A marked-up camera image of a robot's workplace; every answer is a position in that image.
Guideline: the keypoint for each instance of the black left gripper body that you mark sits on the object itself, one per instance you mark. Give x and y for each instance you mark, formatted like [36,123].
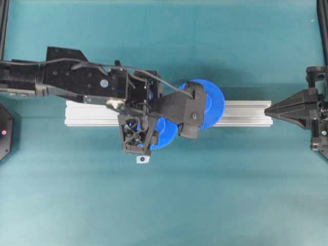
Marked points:
[143,93]

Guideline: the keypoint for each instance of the black lattice left gripper finger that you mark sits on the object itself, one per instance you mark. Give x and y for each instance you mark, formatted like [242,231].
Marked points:
[137,133]

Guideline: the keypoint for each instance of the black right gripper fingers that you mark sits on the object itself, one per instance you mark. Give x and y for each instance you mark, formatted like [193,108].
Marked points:
[290,109]

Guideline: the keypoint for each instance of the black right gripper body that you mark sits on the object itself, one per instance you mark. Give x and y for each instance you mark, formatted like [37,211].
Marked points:
[311,107]

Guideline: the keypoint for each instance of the small blue plastic gear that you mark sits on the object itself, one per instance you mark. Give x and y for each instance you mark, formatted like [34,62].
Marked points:
[167,133]

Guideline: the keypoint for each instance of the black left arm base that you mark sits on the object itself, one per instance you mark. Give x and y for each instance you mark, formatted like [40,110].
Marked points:
[7,126]

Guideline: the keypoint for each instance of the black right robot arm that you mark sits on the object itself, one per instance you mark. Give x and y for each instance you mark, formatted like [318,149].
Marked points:
[319,128]

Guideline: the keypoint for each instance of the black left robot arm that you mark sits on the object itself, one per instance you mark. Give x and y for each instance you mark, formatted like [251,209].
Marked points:
[68,74]

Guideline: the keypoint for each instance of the large blue plastic gear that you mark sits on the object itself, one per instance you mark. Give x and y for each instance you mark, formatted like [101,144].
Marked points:
[215,103]

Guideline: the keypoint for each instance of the small white marker sticker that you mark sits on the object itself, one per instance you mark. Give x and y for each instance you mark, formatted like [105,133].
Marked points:
[142,159]

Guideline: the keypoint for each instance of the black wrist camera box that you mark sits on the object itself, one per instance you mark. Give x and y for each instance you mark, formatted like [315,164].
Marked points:
[184,108]

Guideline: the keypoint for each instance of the silver aluminium extrusion rail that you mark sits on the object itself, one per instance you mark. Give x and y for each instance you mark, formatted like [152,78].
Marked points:
[238,113]

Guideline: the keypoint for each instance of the black right frame post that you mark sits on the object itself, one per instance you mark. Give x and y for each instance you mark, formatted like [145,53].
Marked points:
[322,20]

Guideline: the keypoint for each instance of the black frame post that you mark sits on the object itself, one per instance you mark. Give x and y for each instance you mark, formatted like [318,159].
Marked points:
[322,20]
[3,18]

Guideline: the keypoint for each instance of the black left frame post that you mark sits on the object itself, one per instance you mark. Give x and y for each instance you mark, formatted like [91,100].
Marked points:
[3,18]

